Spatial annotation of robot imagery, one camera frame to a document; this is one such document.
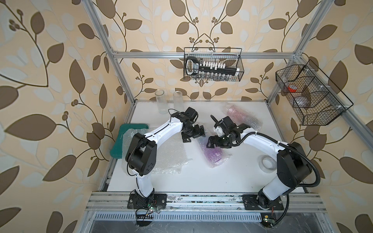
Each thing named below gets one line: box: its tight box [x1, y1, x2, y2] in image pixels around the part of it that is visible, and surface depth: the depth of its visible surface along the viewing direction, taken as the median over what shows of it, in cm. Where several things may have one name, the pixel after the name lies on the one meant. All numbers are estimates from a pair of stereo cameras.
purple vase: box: [199, 135, 233, 168], surface depth 85 cm
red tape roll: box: [287, 84, 298, 93], surface depth 84 cm
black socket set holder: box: [185, 56, 240, 77], surface depth 84 cm
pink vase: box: [225, 104, 264, 133], surface depth 102 cm
